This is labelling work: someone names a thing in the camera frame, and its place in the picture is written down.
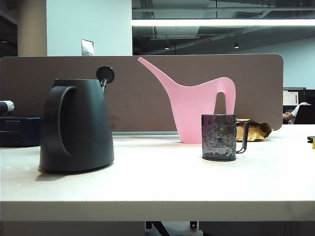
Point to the dark cabinet under table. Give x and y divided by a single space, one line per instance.
258 229

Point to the brown desk partition panel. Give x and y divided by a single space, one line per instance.
137 103

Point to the computer monitor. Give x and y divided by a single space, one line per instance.
289 97

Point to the white cylinder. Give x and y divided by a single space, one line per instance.
8 106

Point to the pink plastic watering can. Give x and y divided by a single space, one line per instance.
192 110

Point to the dark blue box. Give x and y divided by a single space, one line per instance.
17 131

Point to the aluminium partition base rail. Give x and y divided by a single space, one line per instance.
145 134

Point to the black table leg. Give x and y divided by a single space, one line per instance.
155 228

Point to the black table bracket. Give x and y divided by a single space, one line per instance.
193 224

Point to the long ceiling light strip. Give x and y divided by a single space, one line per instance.
221 22

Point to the dark textured glass cup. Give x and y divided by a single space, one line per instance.
217 140

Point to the small black flat object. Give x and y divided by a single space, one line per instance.
310 139

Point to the yellow potato chips bag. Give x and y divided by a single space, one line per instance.
258 130

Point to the black plastic watering kettle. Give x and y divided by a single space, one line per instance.
86 127

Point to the metal wall switch plate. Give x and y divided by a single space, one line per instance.
87 47

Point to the seated person in white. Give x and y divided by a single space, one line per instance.
293 113

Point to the black office chair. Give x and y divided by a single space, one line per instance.
306 115

